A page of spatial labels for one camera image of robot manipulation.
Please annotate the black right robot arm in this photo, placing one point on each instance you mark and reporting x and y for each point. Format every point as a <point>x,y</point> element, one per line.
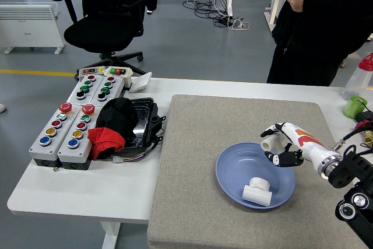
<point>348,170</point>

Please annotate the black cloth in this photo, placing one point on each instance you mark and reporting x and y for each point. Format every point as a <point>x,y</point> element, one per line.
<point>118,117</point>

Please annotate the white desk frame leg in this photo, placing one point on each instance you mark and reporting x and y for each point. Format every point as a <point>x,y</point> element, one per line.
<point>275,1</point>

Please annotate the white panel heater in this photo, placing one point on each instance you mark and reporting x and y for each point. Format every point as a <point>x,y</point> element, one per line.
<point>27,24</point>

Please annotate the blue plate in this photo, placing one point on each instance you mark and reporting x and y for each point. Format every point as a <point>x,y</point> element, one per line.
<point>233,173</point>

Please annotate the black office chair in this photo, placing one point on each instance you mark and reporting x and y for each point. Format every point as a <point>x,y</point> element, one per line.
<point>102,27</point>

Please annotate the grey-brown mat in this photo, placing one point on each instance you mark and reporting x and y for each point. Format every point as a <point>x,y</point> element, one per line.
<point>198,173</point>

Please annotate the red cloth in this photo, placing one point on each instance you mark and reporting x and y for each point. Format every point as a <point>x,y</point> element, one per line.
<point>103,141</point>

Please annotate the white table leg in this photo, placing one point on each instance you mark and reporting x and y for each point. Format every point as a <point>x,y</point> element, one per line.
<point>110,234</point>

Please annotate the grey four-button control box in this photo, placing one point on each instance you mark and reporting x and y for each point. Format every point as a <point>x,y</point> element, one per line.
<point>84,90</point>
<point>107,90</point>

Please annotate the green plastic cup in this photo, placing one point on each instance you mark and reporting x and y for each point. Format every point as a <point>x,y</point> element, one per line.
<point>352,107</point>

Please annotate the person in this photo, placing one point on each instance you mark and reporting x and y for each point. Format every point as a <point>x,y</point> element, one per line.
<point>326,27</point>

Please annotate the white power strip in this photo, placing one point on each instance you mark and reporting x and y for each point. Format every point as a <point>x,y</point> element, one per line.
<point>240,24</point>

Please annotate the clear bottle red cap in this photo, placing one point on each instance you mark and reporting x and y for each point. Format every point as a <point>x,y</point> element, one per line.
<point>361,81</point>

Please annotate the black flat device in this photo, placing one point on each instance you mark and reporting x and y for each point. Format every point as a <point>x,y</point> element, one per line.
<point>365,115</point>

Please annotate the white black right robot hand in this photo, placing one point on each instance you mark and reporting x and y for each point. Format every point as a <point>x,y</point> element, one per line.
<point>306,144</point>

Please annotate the small white pipe fitting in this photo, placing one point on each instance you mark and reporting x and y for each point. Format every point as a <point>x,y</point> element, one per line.
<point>269,143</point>

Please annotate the grey control box emergency stop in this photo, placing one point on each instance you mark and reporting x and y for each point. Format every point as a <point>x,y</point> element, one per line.
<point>54,135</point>
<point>77,141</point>

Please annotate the black plastic tray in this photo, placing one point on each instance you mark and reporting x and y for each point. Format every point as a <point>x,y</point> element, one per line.
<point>144,126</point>

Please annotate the large white pipe tee fitting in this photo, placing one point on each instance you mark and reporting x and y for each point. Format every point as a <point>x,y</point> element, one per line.
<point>256,193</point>

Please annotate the white red-green switch box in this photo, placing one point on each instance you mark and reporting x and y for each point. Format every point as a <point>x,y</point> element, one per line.
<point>119,72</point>

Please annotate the small grey switch box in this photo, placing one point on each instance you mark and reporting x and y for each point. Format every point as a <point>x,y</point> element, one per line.
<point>90,70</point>

